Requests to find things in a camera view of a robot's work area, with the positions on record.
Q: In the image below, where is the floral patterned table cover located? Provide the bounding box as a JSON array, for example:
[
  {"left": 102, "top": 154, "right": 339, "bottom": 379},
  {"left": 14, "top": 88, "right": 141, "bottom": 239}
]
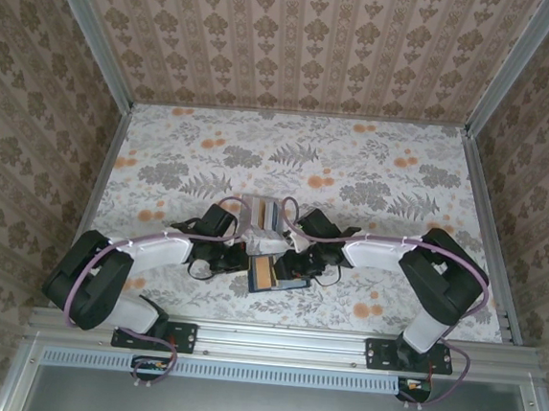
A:
[{"left": 60, "top": 94, "right": 526, "bottom": 347}]

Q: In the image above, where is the left gripper thin black cable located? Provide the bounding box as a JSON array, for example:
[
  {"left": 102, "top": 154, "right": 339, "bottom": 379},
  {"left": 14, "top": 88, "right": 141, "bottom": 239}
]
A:
[{"left": 187, "top": 258, "right": 217, "bottom": 282}]

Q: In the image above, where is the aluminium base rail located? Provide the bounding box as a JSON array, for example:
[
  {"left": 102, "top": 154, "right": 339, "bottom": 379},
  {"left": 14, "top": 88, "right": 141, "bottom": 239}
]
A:
[{"left": 26, "top": 303, "right": 543, "bottom": 386}]

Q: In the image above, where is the clear acrylic card stand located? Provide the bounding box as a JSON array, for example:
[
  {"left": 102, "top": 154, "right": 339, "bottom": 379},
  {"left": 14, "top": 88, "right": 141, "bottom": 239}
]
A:
[{"left": 235, "top": 191, "right": 289, "bottom": 258}]

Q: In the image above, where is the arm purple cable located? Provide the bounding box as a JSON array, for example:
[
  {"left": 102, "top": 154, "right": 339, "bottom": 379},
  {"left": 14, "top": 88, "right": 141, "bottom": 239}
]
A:
[
  {"left": 59, "top": 182, "right": 252, "bottom": 398},
  {"left": 263, "top": 195, "right": 499, "bottom": 411}
]

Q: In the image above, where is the dark blue card holder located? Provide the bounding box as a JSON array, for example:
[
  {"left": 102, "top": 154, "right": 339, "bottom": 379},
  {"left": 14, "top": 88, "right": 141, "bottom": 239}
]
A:
[{"left": 243, "top": 253, "right": 313, "bottom": 300}]

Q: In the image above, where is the right gripper thin black cable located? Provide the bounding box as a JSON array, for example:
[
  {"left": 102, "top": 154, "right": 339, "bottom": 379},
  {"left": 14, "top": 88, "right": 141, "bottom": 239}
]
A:
[{"left": 312, "top": 261, "right": 347, "bottom": 289}]

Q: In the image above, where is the aluminium table side rail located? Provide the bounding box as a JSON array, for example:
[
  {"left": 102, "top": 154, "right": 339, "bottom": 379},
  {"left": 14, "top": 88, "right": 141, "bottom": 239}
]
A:
[
  {"left": 445, "top": 128, "right": 542, "bottom": 348},
  {"left": 47, "top": 98, "right": 135, "bottom": 313}
]

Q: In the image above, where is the slotted grey cable duct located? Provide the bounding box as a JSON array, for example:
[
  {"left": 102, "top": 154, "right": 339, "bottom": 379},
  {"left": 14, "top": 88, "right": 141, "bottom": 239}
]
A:
[{"left": 41, "top": 344, "right": 417, "bottom": 398}]

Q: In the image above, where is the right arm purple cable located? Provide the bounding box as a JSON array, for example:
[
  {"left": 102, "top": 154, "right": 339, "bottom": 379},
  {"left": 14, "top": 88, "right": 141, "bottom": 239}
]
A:
[{"left": 263, "top": 195, "right": 499, "bottom": 411}]

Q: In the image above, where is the gold credit card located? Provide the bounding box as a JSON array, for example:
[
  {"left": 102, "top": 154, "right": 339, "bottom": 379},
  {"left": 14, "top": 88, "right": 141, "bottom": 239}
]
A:
[
  {"left": 249, "top": 255, "right": 277, "bottom": 292},
  {"left": 251, "top": 197, "right": 267, "bottom": 230}
]

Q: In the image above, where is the gripper thin black cable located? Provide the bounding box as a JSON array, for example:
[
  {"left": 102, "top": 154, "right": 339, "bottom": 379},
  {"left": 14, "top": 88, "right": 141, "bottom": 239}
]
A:
[
  {"left": 312, "top": 261, "right": 347, "bottom": 289},
  {"left": 187, "top": 258, "right": 217, "bottom": 282}
]

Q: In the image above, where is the blue credit card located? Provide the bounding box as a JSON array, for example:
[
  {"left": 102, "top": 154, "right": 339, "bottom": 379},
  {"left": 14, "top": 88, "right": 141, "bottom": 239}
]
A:
[{"left": 263, "top": 199, "right": 281, "bottom": 232}]

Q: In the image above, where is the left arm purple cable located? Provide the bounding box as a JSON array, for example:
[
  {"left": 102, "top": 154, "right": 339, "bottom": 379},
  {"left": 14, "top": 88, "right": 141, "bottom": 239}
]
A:
[{"left": 59, "top": 182, "right": 252, "bottom": 398}]

